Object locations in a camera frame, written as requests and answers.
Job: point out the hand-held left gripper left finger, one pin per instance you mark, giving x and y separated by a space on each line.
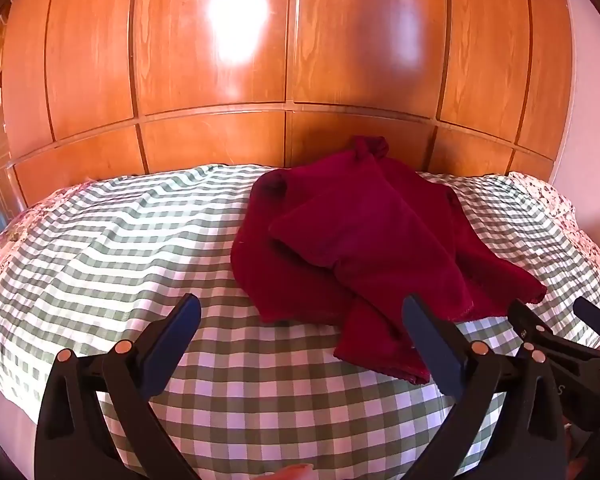
172 340

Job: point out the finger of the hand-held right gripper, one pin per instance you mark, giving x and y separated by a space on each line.
597 320
530 325

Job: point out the dark red knit garment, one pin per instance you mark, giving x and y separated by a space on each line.
360 230

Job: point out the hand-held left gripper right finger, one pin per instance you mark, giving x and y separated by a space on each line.
432 345

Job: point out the wooden wardrobe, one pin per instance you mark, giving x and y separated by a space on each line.
205 135

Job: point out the green white checkered blanket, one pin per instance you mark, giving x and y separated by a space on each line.
130 260

